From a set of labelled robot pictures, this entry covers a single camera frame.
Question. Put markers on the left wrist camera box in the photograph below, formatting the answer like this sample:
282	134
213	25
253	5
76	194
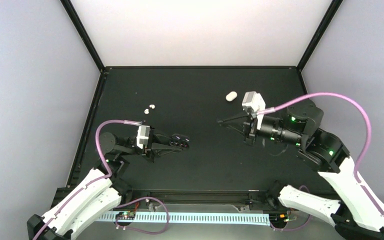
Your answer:
142	137

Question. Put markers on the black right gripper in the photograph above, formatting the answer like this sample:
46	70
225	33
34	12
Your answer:
249	122

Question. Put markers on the black frame post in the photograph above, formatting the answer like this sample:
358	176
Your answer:
82	32
318	34

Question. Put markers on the black earbud charging case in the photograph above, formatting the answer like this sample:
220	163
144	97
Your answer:
179	141

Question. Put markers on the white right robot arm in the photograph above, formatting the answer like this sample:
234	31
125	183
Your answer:
357	214

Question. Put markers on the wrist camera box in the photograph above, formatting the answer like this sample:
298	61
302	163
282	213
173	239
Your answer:
253	103
142	137

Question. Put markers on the white earbud charging case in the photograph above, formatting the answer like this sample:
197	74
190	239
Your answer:
231	96

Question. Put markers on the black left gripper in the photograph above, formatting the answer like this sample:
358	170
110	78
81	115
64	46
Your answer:
157	138

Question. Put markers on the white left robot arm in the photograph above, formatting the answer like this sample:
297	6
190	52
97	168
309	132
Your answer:
103	188

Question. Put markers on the black frame post right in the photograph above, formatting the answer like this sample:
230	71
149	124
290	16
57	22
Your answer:
318	34

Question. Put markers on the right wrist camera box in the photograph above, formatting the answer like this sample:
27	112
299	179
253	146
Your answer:
253	103

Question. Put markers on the light blue cable duct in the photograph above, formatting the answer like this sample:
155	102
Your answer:
258	219

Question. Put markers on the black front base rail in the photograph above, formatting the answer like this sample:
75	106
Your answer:
202	196

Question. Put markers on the black frame post left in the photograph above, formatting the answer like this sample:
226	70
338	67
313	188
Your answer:
82	32

